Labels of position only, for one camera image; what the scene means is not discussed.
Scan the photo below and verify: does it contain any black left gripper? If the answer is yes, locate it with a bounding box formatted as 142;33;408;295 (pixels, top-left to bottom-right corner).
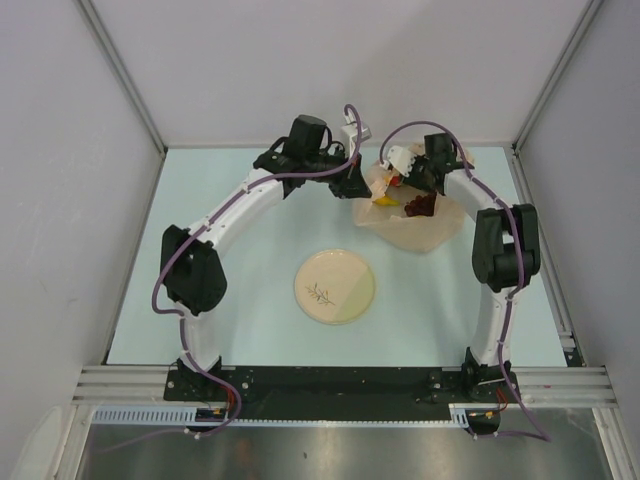
305;145;372;200

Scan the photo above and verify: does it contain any yellow fake banana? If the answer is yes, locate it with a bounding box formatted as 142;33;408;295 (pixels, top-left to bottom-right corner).
373;195;400;206

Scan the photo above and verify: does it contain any translucent banana-print plastic bag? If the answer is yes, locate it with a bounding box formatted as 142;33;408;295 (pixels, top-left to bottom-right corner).
352;161;467;253

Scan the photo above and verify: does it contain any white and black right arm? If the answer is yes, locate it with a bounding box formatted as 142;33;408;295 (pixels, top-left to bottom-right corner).
408;133;541;401

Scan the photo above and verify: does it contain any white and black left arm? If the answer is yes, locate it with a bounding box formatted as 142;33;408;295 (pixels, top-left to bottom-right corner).
151;104;372;400

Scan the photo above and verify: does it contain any dark red fake fruit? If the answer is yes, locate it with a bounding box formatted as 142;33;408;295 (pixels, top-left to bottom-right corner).
404;194;437;217

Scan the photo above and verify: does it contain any cream plate with leaf motif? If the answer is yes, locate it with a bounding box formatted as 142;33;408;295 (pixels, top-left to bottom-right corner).
294;249;377;325

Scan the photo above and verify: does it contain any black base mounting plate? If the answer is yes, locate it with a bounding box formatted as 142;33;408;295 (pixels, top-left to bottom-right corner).
163;362;518;423

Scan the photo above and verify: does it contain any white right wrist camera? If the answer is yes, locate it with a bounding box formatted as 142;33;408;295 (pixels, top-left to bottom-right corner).
382;145;417;177

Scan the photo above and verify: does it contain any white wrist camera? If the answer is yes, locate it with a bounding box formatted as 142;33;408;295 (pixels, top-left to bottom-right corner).
382;145;417;177
340;122;372;151

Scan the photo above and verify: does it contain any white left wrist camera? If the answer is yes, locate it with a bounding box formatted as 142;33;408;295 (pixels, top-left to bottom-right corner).
340;122;372;151

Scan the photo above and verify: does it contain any aluminium right side rail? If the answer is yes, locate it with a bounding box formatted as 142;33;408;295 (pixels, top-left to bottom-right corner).
509;145;585;367

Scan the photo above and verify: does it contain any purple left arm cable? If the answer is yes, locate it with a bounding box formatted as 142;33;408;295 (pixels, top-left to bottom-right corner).
94;103;364;454

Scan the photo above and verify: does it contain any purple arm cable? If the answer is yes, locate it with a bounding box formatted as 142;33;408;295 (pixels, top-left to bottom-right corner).
94;103;364;454
379;119;551;442

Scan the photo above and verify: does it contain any aluminium right corner post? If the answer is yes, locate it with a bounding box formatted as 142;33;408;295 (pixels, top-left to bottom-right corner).
511;0;605;155

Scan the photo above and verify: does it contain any aluminium corner post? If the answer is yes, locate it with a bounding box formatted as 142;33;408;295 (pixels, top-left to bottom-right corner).
74;0;167;159
511;0;605;155

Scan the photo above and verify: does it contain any aluminium left corner post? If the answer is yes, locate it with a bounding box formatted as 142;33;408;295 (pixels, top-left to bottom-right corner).
74;0;167;159

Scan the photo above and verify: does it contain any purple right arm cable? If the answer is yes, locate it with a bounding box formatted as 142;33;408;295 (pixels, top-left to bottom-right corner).
379;119;551;442

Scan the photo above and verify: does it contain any white slotted cable duct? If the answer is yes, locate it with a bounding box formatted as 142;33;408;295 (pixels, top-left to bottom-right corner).
92;402;474;427

